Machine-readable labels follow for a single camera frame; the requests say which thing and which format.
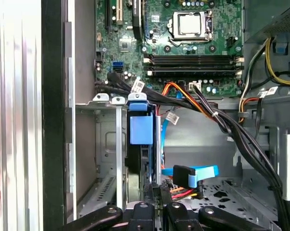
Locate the black RAM slot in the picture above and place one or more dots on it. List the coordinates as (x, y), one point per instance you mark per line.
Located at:
(192, 57)
(192, 62)
(192, 68)
(192, 73)

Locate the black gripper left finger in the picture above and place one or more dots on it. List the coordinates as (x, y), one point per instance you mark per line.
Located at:
(140, 219)

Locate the hard disk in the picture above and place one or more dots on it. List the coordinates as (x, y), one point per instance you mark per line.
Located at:
(141, 130)

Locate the silver CPU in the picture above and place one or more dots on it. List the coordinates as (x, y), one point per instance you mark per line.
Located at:
(191, 25)

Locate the black PC case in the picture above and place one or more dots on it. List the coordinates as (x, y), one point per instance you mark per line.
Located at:
(53, 120)

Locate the black CPU socket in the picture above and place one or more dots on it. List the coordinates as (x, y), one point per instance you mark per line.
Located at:
(208, 24)

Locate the metal socket cover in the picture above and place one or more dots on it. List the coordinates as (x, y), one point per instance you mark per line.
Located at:
(175, 25)

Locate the metal disk bay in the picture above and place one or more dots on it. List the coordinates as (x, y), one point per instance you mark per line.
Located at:
(120, 144)

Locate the black expansion slot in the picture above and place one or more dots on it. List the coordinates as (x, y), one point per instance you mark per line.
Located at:
(108, 14)

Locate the green motherboard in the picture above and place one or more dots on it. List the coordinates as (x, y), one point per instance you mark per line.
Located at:
(159, 48)

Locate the grey power supply unit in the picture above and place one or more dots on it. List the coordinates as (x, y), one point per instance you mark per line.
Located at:
(267, 14)

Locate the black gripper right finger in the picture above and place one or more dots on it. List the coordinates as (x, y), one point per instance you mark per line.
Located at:
(180, 219)

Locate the white expansion slot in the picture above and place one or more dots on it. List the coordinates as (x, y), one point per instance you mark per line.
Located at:
(119, 12)

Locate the metal locking lever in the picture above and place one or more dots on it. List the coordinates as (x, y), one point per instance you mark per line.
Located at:
(192, 44)

